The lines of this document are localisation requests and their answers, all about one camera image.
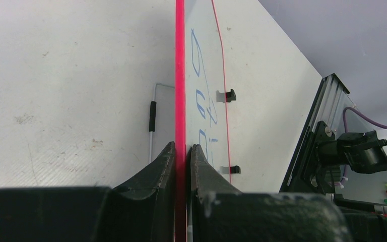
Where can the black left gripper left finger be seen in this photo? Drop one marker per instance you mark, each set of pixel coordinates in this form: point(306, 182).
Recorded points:
point(140, 209)

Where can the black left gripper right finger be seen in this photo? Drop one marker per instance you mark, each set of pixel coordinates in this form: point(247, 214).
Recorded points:
point(221, 212)

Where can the pink framed whiteboard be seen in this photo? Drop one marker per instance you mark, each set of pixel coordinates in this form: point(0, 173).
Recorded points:
point(200, 88)

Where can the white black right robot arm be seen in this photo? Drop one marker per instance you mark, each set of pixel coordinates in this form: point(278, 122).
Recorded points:
point(362, 152)

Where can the black left whiteboard foot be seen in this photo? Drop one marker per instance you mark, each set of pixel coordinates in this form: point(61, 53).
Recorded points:
point(235, 169)

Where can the black whiteboard foot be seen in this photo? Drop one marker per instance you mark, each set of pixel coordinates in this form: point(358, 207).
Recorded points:
point(235, 169)
point(230, 96)

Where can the black right whiteboard foot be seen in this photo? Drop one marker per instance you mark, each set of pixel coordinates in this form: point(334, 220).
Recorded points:
point(230, 96)

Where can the wire whiteboard stand leg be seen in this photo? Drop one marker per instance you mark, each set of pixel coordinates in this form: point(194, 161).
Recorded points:
point(152, 118)

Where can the aluminium frame rail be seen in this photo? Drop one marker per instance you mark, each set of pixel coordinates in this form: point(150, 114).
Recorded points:
point(327, 106)

